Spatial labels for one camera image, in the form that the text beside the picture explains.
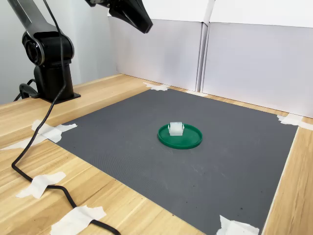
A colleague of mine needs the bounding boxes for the small white plastic terminal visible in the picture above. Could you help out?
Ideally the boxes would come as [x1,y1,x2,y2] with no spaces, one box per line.
[167,121,185,137]

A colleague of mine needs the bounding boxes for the round green lid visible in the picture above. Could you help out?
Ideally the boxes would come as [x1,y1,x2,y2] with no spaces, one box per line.
[157,123,203,150]

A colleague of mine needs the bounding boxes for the white foam board partition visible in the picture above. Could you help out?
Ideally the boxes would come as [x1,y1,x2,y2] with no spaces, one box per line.
[107,0,211,92]
[200,0,313,118]

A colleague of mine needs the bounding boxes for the dark grey mat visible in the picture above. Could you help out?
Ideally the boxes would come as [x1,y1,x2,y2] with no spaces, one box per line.
[50,88,299,235]

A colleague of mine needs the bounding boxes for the thick black base cable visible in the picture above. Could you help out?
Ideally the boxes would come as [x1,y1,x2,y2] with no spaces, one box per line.
[13,78,41,102]

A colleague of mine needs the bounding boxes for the long black camera cable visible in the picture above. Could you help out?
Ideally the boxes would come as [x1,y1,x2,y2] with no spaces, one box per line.
[11,0,122,235]

